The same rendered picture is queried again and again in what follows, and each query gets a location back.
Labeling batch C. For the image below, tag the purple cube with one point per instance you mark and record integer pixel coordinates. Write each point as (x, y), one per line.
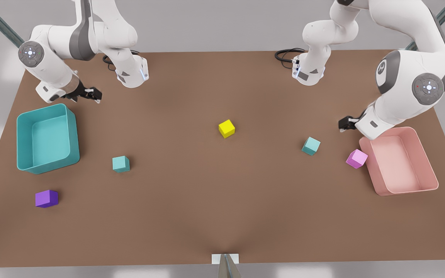
(46, 199)

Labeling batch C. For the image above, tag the pink plastic bin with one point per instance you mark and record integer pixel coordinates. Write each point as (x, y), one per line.
(398, 164)

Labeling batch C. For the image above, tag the pink cube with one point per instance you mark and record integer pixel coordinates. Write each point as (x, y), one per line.
(356, 158)

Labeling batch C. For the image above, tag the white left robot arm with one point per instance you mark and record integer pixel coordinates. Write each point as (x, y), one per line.
(408, 77)

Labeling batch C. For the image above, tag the yellow cube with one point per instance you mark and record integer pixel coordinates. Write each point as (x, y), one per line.
(226, 129)

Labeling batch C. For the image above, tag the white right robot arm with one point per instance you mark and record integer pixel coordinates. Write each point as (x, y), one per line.
(106, 34)

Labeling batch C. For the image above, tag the teal plastic bin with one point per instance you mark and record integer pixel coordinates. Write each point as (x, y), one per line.
(48, 143)

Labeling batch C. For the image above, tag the light blue cube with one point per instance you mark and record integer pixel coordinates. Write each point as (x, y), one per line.
(121, 164)
(311, 146)

